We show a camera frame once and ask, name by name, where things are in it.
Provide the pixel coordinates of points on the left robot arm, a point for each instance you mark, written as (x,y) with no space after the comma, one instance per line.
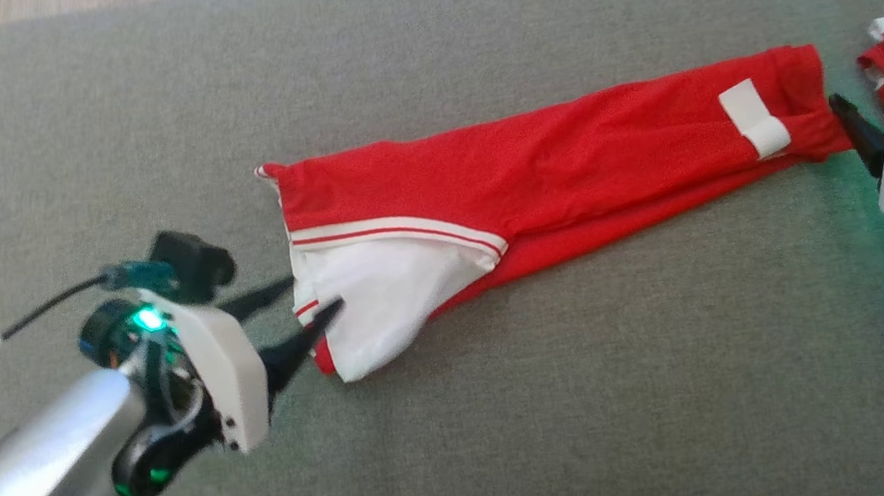
(43,468)

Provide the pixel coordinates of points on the red and white basketball jersey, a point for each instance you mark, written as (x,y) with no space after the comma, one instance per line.
(549,161)

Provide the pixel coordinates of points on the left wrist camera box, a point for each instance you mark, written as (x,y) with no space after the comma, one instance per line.
(194,264)

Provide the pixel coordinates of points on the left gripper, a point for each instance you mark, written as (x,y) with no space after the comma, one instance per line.
(231,372)

